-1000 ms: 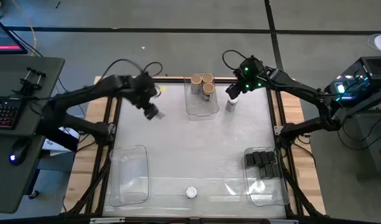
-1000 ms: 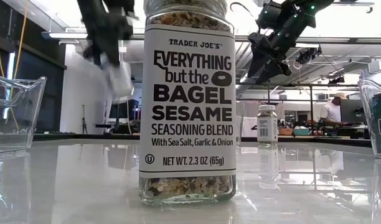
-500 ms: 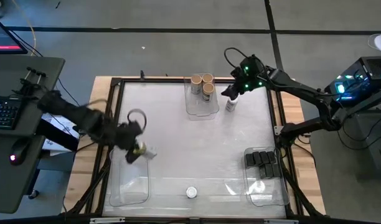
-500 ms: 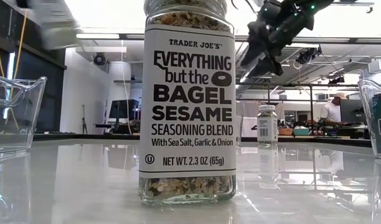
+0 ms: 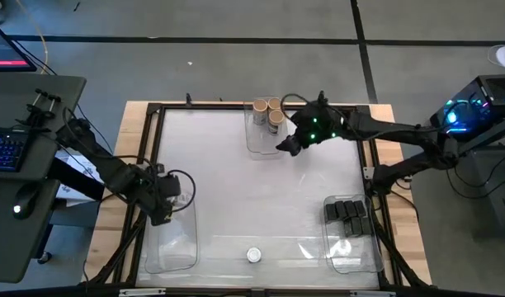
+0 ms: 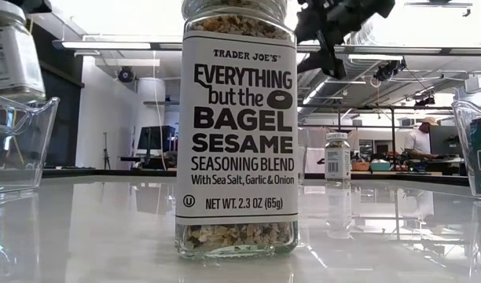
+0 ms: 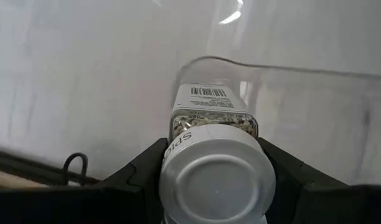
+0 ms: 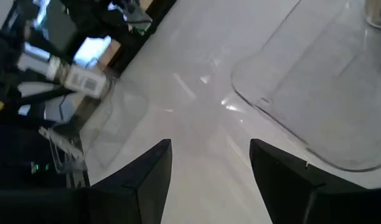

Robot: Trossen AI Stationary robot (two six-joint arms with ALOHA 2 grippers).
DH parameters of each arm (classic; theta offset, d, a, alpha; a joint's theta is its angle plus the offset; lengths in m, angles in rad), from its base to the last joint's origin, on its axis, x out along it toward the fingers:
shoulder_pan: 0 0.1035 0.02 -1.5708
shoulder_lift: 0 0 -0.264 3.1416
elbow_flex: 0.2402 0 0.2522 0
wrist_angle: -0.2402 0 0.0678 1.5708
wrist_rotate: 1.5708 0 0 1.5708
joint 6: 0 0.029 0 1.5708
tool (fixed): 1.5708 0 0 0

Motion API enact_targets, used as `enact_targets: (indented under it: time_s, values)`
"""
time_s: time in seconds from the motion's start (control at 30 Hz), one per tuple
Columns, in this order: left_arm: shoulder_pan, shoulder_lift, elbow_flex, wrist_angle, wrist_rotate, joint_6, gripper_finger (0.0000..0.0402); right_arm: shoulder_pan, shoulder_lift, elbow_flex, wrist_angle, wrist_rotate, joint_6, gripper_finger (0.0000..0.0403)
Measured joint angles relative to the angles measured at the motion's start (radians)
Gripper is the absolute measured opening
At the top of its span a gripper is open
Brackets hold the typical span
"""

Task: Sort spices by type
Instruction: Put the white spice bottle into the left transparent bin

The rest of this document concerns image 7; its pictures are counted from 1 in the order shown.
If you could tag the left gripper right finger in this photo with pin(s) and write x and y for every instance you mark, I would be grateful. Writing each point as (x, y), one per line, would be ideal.
(333, 205)

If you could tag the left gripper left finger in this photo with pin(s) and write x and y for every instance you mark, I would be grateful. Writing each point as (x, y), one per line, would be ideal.
(84, 205)

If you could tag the white-lid glass spice jar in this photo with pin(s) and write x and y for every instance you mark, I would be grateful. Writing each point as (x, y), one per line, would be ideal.
(215, 180)

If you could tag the clear plastic bin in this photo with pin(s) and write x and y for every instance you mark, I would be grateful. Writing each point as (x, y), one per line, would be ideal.
(302, 109)

